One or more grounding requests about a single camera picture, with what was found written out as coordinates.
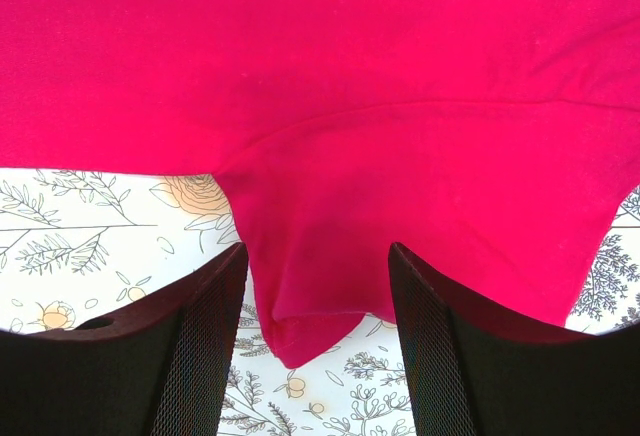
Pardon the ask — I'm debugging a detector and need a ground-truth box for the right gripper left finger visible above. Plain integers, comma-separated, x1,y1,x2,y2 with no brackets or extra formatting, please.
1,244,248,436

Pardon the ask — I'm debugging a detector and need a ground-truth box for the floral tablecloth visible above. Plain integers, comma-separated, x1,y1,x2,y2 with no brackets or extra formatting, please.
0,168,640,436

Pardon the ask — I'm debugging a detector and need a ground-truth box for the pink t shirt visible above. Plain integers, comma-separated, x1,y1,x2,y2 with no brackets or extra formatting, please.
1,0,639,368

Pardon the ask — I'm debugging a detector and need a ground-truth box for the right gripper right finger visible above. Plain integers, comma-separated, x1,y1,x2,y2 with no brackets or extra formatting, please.
388,243,639,436

